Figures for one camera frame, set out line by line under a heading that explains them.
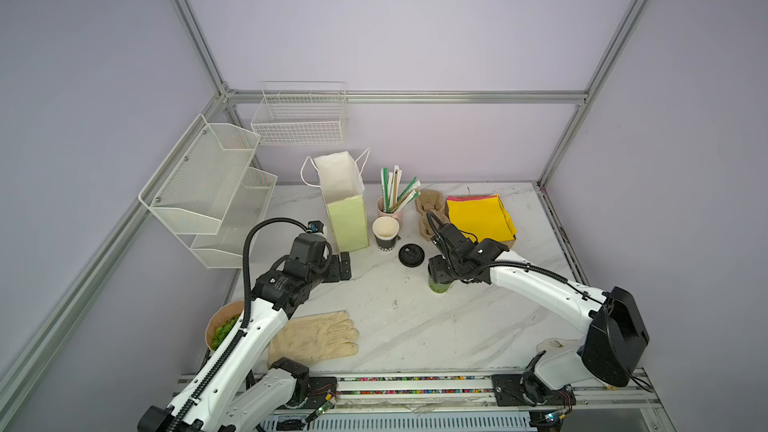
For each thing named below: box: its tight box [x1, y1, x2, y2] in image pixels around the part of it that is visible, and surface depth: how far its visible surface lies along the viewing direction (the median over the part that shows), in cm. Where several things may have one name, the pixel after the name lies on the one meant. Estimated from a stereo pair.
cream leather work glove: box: [268, 310, 360, 367], surface depth 84 cm
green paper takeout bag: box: [300, 148, 371, 253], surface depth 93 cm
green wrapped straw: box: [383, 168, 391, 213], surface depth 103 cm
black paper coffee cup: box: [372, 216, 401, 252], surface depth 98 cm
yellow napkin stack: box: [446, 194, 517, 242], surface depth 110 cm
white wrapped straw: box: [388, 169, 403, 211], surface depth 102 cm
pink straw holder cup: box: [374, 196, 403, 221], surface depth 102 cm
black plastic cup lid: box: [398, 243, 425, 268], surface depth 100 cm
